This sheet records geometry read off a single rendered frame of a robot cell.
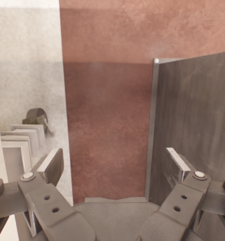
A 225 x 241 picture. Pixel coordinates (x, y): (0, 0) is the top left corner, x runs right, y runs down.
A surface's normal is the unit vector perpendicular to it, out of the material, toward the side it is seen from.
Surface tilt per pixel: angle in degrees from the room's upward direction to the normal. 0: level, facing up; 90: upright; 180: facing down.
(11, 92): 0
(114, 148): 0
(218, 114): 90
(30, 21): 0
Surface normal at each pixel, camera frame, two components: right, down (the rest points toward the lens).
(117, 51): 0.02, 0.27
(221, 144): -1.00, 0.00
